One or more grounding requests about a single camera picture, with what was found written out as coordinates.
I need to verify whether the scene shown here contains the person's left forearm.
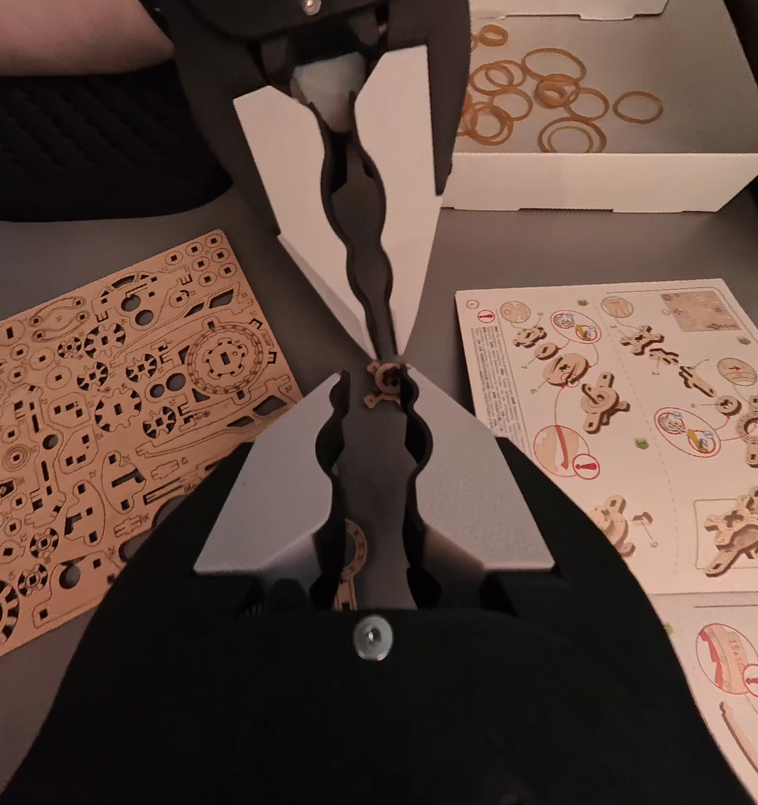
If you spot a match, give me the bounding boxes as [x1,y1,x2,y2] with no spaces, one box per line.
[0,0,175,89]

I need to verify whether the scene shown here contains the wooden ring part with stem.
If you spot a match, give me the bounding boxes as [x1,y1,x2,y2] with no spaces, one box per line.
[331,519,368,611]

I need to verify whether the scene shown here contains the assembly instruction booklet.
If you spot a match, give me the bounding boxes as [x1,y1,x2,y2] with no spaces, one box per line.
[456,278,758,805]

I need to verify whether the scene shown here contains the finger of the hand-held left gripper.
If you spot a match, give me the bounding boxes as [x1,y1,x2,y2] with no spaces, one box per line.
[352,44,444,364]
[233,85,383,359]

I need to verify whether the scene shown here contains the laser-cut wooden parts sheet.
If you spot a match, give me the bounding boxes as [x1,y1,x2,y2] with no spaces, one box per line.
[0,231,304,670]

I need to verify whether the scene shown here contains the small wooden model part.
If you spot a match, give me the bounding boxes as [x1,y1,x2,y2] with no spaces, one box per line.
[360,358,411,413]

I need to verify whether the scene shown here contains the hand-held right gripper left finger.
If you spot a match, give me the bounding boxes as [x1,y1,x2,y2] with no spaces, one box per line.
[193,371,354,611]

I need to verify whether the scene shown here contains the pile of tan rubber bands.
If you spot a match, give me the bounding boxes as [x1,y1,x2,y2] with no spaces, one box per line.
[457,24,664,155]

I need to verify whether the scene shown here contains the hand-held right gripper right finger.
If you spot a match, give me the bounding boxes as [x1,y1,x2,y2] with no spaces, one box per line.
[399,365,556,610]

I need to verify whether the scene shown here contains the white cardboard box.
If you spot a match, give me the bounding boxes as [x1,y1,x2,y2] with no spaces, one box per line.
[442,0,758,213]

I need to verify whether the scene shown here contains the black quilted pad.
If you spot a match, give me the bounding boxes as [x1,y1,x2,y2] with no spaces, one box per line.
[0,63,235,221]

